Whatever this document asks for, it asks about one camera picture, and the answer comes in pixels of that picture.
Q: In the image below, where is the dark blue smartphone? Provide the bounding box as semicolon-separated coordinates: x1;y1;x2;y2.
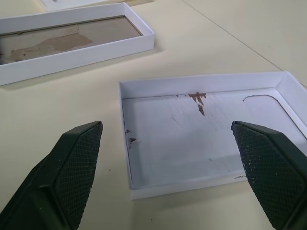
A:
40;0;128;12

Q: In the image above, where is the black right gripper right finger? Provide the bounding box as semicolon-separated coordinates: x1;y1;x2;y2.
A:
231;120;307;230

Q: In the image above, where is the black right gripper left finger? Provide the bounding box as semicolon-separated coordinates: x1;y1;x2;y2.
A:
0;121;104;230

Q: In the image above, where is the white phone box base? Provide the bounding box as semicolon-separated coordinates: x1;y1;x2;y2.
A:
0;2;156;86

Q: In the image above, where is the small white box lid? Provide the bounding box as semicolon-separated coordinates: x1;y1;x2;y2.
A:
118;71;307;201

